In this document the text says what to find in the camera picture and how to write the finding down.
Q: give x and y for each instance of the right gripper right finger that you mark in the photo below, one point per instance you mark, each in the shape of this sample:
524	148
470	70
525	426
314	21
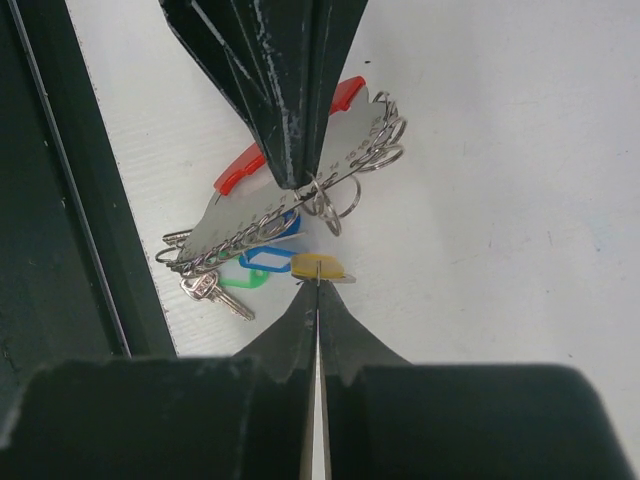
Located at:
387	418

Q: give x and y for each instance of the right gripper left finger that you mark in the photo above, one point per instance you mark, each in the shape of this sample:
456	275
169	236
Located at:
246	416

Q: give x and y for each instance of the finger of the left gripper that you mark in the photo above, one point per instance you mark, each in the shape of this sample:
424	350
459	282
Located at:
334	25
256	53

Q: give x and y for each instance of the yellow tagged key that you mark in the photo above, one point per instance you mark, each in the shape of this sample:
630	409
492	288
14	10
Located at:
317	267

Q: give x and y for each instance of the plain silver key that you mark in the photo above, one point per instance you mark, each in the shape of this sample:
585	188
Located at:
207	287

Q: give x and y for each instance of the green tagged key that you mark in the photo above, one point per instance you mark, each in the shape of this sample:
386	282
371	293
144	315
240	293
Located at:
248	279

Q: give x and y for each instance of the blue tagged key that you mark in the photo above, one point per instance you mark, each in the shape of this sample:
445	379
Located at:
267	258

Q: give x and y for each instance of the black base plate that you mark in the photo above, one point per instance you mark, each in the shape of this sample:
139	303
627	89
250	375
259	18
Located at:
75	281

